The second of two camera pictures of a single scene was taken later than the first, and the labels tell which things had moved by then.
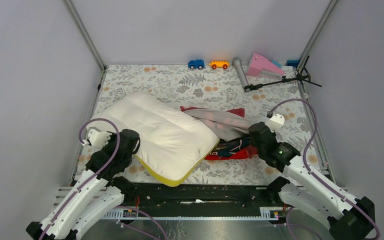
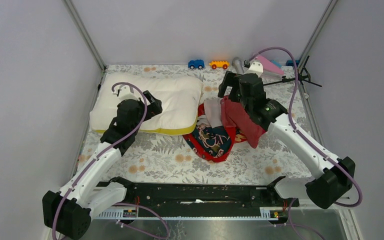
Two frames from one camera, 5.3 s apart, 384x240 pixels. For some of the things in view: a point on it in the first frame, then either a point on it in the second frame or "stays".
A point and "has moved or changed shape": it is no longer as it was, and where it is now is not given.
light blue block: [277, 63] stays
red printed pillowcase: [231, 127] has moved or changed shape
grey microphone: [237, 63] stays
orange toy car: [215, 64] stays
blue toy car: [196, 64] stays
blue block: [294, 63] stays
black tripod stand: [304, 75] stays
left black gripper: [107, 146] -> [155, 108]
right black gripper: [253, 144] -> [229, 80]
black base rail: [197, 196] stays
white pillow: [173, 142] -> [180, 97]
